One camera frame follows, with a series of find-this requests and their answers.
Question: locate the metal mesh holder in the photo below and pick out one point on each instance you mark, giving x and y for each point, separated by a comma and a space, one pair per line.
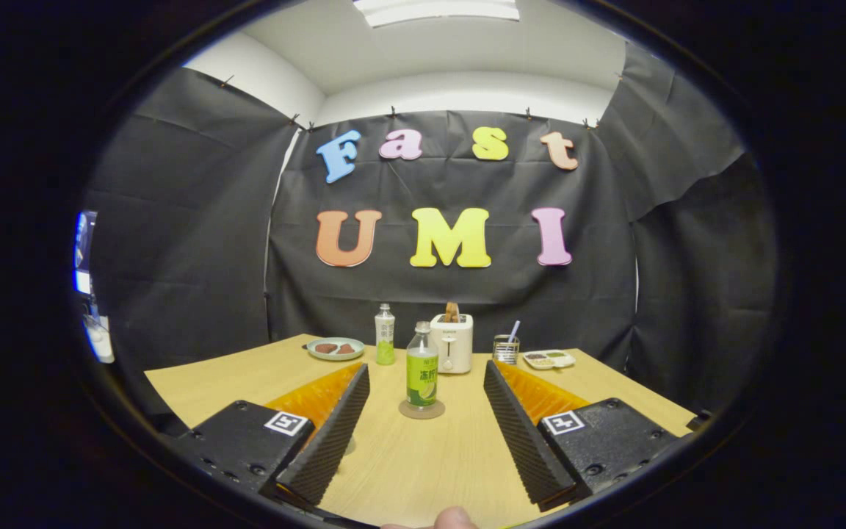
505, 351

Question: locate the round brown coaster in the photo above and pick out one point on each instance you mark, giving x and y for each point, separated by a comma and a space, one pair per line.
421, 413

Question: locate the computer monitor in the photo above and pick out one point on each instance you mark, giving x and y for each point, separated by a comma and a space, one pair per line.
84, 250

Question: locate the capped green label bottle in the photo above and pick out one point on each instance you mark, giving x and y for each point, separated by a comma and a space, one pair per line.
385, 338

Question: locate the wooden table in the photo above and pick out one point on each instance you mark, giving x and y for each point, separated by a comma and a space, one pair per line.
423, 463

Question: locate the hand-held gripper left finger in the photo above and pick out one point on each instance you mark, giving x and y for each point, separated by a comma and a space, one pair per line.
335, 430

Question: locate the white device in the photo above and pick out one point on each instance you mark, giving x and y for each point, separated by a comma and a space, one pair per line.
100, 339

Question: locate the ceiling light panel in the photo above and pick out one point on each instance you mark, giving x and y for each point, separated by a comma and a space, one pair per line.
438, 11

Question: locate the white divided sauce tray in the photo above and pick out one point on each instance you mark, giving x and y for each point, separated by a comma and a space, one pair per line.
548, 359

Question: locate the pale green plate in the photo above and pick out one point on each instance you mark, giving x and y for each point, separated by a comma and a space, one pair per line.
335, 356

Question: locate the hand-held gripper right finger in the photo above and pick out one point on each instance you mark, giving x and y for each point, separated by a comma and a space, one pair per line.
515, 430

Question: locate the black backdrop cloth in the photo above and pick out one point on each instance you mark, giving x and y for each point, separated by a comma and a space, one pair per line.
195, 220

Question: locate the pale blue straw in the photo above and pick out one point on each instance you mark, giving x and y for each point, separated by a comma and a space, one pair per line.
514, 330

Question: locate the white toaster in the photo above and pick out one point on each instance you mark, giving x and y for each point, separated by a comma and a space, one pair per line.
452, 349

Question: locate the bread slice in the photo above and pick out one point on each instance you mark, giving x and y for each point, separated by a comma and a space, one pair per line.
452, 312

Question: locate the green label juice bottle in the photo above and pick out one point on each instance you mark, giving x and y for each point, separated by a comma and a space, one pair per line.
421, 375

